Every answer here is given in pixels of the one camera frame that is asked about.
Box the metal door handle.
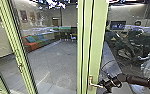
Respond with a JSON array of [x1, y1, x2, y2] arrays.
[[87, 74, 105, 90]]

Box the green handled glass door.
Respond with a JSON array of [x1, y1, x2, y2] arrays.
[[90, 0, 150, 94]]

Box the green framed glass door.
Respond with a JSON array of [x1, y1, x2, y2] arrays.
[[0, 0, 93, 94]]

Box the brown lobby door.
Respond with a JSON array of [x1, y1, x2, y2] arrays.
[[51, 17, 62, 28]]

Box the small metal door latch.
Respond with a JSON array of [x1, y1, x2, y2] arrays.
[[16, 61, 25, 74]]

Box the small lobby chair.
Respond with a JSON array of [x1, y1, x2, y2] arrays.
[[69, 32, 78, 42]]

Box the dark lobby monitor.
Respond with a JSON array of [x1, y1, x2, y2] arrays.
[[109, 20, 127, 31]]

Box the multicolour lobby sofa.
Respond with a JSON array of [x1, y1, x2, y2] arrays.
[[22, 31, 64, 53]]

